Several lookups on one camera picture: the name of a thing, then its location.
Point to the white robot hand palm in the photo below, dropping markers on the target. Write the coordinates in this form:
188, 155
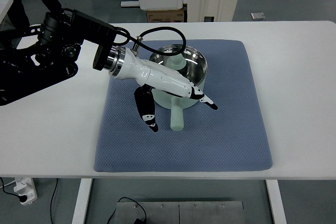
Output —
123, 64

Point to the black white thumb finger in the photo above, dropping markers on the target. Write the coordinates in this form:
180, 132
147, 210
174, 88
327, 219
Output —
146, 106

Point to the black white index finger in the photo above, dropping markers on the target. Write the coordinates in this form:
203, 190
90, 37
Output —
196, 93

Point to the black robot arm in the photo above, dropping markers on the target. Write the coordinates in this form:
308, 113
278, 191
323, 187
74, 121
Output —
38, 57

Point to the glass lid green knob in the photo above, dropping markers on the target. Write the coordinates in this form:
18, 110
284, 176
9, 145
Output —
190, 63

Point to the blue textured mat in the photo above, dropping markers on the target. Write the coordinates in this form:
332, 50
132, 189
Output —
195, 139

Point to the cardboard box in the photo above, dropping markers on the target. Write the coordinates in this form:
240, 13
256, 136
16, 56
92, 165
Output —
165, 16

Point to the small grey floor object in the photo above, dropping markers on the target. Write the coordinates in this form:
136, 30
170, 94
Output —
258, 16

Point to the white power strip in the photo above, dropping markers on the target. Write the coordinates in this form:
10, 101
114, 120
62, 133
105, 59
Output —
25, 187

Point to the metal base plate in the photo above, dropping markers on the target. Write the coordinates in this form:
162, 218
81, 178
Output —
180, 212

